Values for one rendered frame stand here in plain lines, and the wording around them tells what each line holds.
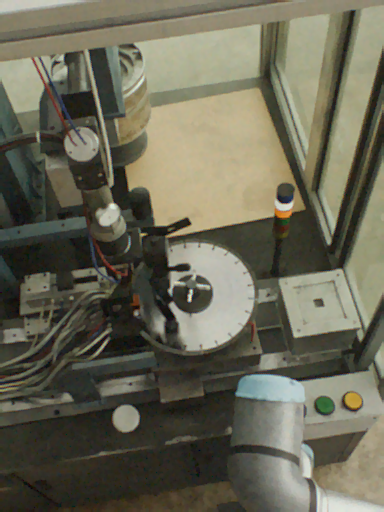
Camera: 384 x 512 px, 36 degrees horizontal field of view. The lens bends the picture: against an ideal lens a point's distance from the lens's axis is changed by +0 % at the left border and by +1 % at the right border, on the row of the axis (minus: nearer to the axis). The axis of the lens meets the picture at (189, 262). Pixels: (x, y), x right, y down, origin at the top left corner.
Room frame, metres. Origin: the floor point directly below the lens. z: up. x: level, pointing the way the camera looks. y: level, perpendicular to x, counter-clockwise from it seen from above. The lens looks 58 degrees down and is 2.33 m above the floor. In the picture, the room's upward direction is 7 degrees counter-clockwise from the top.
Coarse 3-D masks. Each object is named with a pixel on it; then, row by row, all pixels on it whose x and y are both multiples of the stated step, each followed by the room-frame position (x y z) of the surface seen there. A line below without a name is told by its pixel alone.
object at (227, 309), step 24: (192, 264) 0.85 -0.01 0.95; (216, 264) 0.84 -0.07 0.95; (240, 264) 0.83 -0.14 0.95; (144, 288) 0.79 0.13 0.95; (216, 288) 0.77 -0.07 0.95; (240, 288) 0.76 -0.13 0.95; (144, 312) 0.72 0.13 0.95; (168, 312) 0.71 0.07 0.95; (192, 312) 0.70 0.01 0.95; (216, 312) 0.70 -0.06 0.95; (240, 312) 0.69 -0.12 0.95; (168, 336) 0.64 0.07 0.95; (192, 336) 0.64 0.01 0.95; (216, 336) 0.63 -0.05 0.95
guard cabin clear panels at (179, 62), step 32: (224, 32) 1.84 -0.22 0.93; (256, 32) 1.84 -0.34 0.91; (288, 32) 1.66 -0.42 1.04; (320, 32) 1.36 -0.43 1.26; (352, 32) 1.15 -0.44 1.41; (0, 64) 1.80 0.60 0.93; (32, 64) 1.80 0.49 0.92; (160, 64) 1.83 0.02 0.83; (192, 64) 1.83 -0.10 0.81; (224, 64) 1.84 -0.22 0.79; (256, 64) 1.84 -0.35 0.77; (288, 64) 1.63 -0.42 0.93; (320, 64) 1.32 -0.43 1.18; (352, 64) 1.12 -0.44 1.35; (32, 96) 1.80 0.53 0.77; (288, 96) 1.59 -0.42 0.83; (352, 96) 1.07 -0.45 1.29; (352, 128) 1.03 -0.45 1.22; (320, 192) 1.14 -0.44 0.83; (352, 192) 0.94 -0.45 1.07; (352, 256) 0.84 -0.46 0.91; (352, 288) 0.79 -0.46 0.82
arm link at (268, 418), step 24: (240, 384) 0.35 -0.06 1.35; (264, 384) 0.33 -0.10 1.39; (288, 384) 0.33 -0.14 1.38; (240, 408) 0.30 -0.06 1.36; (264, 408) 0.29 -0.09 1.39; (288, 408) 0.29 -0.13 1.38; (240, 432) 0.26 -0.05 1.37; (264, 432) 0.25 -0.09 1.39; (288, 432) 0.25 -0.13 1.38; (288, 456) 0.22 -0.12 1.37; (312, 456) 0.31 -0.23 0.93
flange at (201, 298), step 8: (184, 280) 0.80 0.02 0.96; (200, 280) 0.79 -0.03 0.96; (176, 288) 0.78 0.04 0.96; (184, 288) 0.76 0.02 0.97; (200, 288) 0.76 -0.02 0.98; (176, 296) 0.75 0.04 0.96; (184, 296) 0.75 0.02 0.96; (192, 296) 0.74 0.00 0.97; (200, 296) 0.74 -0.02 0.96; (208, 296) 0.74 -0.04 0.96; (176, 304) 0.73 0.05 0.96; (184, 304) 0.72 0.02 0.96; (192, 304) 0.72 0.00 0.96; (200, 304) 0.72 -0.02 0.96; (208, 304) 0.72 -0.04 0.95
